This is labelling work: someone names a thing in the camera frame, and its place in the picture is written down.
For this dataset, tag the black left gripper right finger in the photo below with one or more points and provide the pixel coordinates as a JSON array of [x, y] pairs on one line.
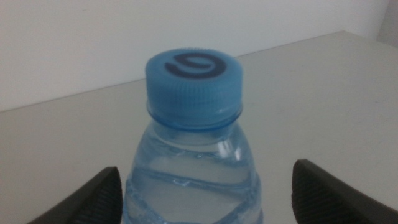
[[320, 199]]

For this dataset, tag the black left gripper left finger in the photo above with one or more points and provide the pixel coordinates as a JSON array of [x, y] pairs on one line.
[[96, 202]]

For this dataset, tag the clear water bottle blue cap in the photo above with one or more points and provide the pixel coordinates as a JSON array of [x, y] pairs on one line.
[[192, 93]]

